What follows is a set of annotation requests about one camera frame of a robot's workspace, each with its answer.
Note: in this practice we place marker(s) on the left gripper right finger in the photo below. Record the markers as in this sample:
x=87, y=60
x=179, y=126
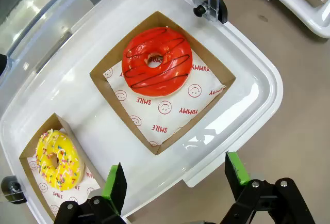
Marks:
x=238, y=172

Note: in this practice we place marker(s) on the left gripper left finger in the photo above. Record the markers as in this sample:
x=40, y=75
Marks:
x=114, y=190

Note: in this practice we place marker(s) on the white printed paper liner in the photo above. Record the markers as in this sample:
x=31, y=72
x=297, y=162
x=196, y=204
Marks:
x=175, y=115
x=77, y=195

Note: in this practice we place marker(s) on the red glazed donut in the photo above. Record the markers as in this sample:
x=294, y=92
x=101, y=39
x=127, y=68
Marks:
x=167, y=77

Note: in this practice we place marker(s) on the yellow sprinkled donut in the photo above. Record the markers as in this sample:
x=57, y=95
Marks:
x=67, y=167

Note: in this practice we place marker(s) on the white display tray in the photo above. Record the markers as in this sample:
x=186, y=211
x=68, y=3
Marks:
x=296, y=9
x=85, y=97

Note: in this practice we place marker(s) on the black lid hinge knob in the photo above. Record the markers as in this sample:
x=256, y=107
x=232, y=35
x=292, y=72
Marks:
x=203, y=9
x=13, y=189

